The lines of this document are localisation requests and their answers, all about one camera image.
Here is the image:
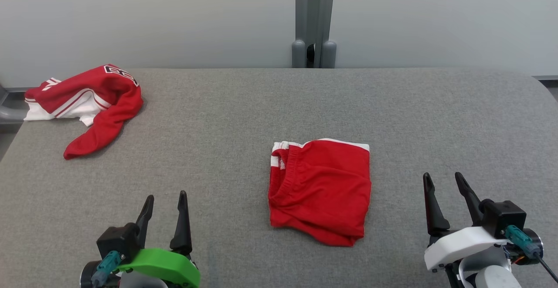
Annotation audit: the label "red jersey shirt white sleeves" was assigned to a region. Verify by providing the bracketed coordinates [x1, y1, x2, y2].
[24, 64, 144, 160]

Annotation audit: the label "black left cable teal plug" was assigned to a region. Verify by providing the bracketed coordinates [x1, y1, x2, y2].
[89, 251, 122, 288]

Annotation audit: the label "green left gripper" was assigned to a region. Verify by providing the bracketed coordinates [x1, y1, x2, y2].
[116, 190, 201, 288]

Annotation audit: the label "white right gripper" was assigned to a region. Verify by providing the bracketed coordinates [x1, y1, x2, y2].
[422, 172, 510, 273]

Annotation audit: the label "black right cable teal plug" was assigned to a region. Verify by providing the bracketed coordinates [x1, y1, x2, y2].
[504, 225, 558, 283]

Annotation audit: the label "red shorts white trim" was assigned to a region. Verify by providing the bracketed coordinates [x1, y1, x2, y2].
[268, 138, 372, 247]

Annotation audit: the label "grey metal tube leg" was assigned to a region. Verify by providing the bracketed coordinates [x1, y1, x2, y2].
[0, 83, 27, 123]

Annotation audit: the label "grey metal partition post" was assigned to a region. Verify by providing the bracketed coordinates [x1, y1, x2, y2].
[291, 0, 337, 69]

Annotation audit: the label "black cable teal plug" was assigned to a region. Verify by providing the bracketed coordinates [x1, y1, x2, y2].
[504, 225, 558, 283]
[89, 251, 122, 288]

